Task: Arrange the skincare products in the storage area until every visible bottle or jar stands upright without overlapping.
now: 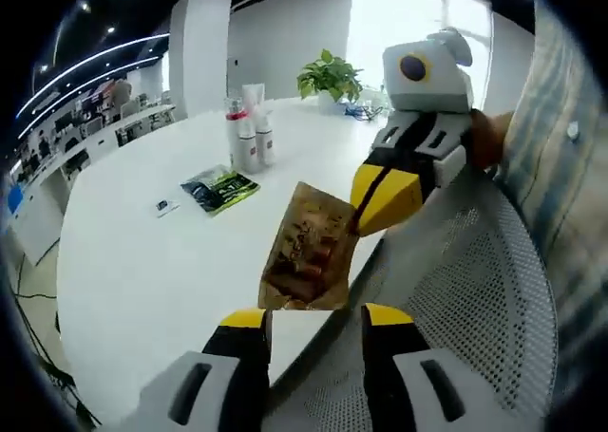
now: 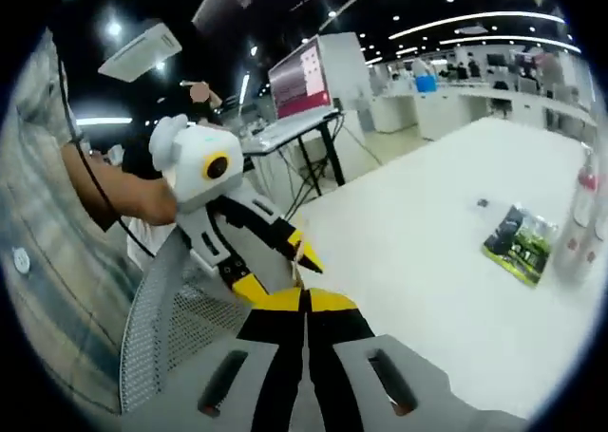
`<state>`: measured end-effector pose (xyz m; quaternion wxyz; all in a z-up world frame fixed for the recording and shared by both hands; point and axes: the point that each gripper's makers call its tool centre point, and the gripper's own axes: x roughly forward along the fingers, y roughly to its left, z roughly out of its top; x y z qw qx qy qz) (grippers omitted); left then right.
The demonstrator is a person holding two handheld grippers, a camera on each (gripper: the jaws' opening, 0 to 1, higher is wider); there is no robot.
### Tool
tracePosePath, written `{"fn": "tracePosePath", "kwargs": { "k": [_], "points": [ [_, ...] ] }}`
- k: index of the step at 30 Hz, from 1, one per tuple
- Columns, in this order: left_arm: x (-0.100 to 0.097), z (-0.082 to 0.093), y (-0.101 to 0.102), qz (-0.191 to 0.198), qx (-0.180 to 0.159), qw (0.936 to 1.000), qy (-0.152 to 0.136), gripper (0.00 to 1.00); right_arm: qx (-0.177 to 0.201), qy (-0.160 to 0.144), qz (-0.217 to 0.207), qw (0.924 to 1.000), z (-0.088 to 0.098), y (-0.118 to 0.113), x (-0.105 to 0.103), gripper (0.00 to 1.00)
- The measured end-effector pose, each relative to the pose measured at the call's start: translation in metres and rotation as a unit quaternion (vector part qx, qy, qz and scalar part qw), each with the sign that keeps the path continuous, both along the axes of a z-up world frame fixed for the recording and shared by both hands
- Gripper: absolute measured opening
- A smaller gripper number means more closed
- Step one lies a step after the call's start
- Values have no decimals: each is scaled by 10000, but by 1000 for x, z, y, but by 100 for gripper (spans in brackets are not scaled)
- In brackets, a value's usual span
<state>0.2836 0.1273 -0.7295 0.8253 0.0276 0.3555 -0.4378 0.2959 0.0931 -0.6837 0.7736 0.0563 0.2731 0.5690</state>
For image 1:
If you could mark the potted green plant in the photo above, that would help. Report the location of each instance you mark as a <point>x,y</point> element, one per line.
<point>330,76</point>

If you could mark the person's right hand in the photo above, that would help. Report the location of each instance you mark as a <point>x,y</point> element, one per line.
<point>489,137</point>

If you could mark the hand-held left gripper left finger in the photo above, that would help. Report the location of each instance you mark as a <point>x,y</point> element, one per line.
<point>242,356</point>

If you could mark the tall skincare bottle clear cap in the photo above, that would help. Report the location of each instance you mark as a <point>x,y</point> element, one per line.
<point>265,133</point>

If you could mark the row of white office desks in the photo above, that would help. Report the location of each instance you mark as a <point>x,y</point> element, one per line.
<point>85,152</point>

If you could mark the gold foil packet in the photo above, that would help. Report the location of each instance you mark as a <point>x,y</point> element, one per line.
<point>309,251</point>

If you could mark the blue box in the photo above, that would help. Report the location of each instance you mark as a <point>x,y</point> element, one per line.
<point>15,199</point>

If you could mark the green and black packet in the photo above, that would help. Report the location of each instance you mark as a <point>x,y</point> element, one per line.
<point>221,190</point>

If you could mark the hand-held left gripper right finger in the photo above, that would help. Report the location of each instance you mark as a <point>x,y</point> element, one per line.
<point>389,356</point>

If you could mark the grey mesh office chair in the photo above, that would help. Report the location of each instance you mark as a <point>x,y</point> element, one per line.
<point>475,285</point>

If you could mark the white skincare bottle red collar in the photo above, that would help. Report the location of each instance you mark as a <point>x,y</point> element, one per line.
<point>234,128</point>

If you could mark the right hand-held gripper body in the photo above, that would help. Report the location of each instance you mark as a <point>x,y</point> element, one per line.
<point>437,85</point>

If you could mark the small white card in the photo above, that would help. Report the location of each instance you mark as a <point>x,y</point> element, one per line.
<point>168,207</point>

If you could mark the white tall cup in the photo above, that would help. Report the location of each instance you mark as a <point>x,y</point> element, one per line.
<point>252,97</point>

